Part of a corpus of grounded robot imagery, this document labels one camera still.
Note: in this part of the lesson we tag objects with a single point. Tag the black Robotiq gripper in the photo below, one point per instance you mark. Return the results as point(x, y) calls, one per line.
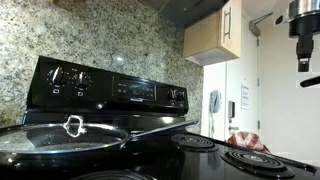
point(305, 26)

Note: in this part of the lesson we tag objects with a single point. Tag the red white patterned towel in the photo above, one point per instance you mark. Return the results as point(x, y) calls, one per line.
point(246, 140)

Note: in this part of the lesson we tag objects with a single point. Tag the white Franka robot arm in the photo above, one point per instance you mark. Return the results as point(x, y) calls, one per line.
point(305, 6)

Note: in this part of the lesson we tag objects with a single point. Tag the metal door closer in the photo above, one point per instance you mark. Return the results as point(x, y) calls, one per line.
point(255, 28)

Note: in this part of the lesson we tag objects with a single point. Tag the white room door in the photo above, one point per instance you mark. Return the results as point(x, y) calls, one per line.
point(238, 60)

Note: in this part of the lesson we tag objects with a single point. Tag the black door lock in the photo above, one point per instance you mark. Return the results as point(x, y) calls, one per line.
point(231, 109)

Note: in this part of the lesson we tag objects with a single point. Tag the white paper notice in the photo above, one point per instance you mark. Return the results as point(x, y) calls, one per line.
point(245, 96)

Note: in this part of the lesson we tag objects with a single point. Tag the black coil burner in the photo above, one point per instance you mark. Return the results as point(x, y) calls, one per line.
point(113, 176)
point(193, 142)
point(256, 163)

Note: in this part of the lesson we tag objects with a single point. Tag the black stove control knob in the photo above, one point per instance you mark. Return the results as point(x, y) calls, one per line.
point(57, 76)
point(171, 95)
point(180, 96)
point(81, 80)

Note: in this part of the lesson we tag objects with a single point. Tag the black range hood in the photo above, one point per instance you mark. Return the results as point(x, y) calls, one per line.
point(186, 11)

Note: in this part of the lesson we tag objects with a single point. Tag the black electric stove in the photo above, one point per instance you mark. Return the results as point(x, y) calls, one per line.
point(106, 103)

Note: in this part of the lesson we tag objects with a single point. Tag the black stereo camera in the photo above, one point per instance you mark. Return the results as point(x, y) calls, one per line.
point(311, 81)

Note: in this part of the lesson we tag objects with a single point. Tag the grey wall phone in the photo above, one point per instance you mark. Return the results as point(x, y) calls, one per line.
point(215, 100)

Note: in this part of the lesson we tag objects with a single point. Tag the light wood wall cabinet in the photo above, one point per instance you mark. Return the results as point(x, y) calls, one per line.
point(203, 36)

